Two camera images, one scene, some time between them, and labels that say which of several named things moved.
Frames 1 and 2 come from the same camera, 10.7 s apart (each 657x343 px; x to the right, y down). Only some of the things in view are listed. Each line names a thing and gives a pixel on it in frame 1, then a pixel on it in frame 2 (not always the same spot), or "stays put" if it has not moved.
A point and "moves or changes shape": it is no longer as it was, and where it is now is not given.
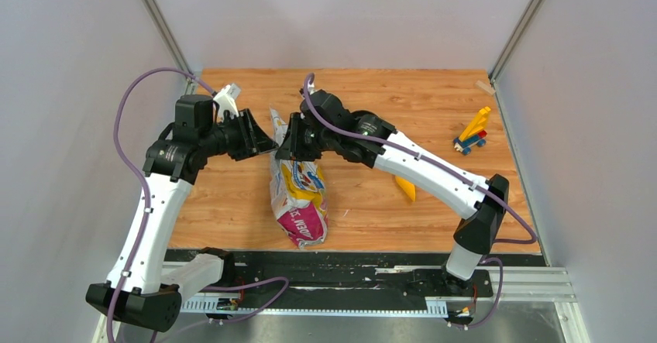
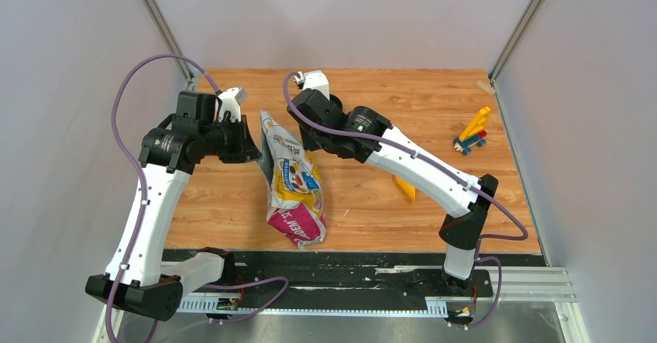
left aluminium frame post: x=161 y=25 stays put
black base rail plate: x=351 y=282 stays put
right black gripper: x=292 y=148 → x=307 y=143
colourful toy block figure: x=473 y=133 stays put
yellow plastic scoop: x=407 y=186 stays put
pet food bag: x=298 y=193 moves or changes shape
